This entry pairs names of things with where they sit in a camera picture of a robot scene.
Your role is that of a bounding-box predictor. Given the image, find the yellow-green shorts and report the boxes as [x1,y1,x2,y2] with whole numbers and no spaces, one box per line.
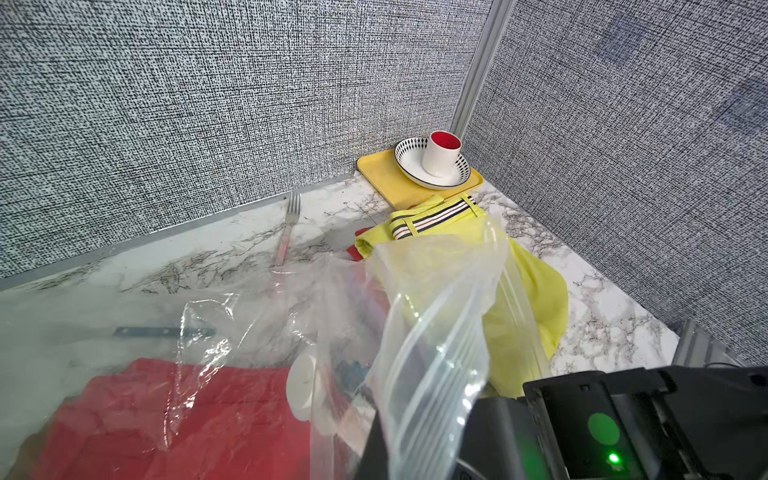
[366,194,569,398]

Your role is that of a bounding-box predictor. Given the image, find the red striped-waist shorts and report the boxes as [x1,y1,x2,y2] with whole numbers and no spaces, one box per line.
[346,227,372,262]

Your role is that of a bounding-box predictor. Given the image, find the yellow plastic tray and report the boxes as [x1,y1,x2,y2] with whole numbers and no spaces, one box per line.
[357,150,484,210]

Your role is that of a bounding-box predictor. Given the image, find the pink handled fork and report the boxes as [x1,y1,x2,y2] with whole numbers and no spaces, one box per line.
[274,192,301,268]

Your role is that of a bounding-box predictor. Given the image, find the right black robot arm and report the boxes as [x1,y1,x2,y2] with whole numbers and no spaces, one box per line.
[449,366,767,479]

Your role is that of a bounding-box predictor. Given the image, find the colourful folded clothes stack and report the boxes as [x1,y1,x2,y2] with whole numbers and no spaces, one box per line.
[6,358,310,479]

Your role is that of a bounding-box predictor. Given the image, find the white patterned bowl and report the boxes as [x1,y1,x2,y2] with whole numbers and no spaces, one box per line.
[394,137,472,190]

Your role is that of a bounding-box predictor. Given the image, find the white cup red inside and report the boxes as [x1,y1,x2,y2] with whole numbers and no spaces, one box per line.
[422,131,462,177]

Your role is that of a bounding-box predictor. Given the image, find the clear plastic vacuum bag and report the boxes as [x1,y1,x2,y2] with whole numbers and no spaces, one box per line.
[0,215,553,480]

